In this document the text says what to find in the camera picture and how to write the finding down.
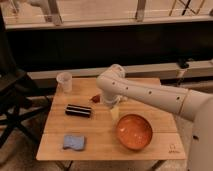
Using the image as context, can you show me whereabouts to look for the black whiteboard eraser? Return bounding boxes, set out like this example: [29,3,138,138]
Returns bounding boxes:
[65,105,92,117]

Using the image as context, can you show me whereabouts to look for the black office chair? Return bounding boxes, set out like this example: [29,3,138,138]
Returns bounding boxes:
[0,10,51,148]

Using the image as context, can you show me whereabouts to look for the orange bowl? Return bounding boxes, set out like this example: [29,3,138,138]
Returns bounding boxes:
[116,114,153,150]

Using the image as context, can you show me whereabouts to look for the wooden folding table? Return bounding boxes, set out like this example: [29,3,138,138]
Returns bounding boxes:
[35,77,188,171]

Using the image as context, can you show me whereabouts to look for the clear plastic cup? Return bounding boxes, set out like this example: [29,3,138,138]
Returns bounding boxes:
[56,72,72,93]

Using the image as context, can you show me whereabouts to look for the red-brown sausage toy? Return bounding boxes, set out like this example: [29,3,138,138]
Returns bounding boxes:
[90,94,100,103]

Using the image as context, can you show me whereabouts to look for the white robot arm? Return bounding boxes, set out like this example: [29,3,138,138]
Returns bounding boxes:
[97,64,213,171]

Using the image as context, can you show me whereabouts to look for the blue sponge cloth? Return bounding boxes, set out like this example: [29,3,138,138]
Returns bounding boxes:
[63,135,85,151]

